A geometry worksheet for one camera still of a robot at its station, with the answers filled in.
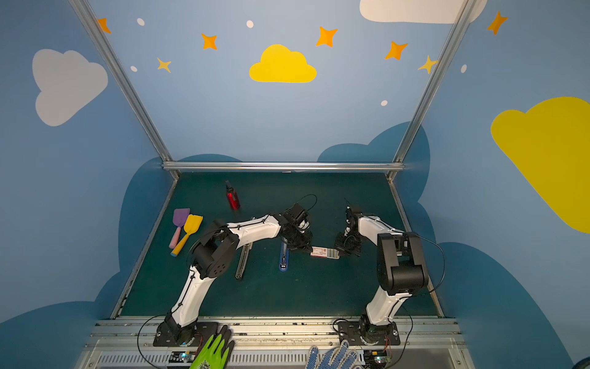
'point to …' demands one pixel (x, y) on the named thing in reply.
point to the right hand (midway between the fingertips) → (341, 250)
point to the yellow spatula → (190, 226)
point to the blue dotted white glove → (339, 357)
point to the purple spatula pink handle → (179, 219)
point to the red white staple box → (326, 253)
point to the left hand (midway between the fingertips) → (316, 250)
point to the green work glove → (216, 352)
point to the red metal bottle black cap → (233, 197)
